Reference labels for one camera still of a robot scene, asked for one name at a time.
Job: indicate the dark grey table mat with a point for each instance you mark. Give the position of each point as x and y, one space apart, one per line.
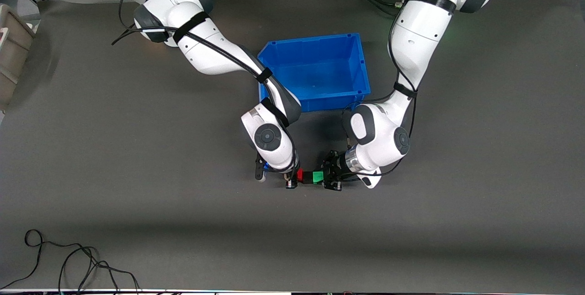
137 171

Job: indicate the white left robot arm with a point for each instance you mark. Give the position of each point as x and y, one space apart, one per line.
420 34

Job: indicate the green cube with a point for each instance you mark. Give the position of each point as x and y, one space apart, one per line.
318 176

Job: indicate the blue plastic bin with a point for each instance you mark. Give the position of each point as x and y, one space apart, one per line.
320 71

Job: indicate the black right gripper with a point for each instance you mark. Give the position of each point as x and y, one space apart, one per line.
290 180

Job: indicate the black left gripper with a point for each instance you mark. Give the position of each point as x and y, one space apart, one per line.
335 166

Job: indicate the black cube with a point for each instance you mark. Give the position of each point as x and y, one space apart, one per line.
308 177

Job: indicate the grey plastic crate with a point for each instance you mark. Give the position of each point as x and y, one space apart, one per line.
13 48

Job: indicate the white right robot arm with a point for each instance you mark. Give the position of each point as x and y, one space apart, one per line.
201 48

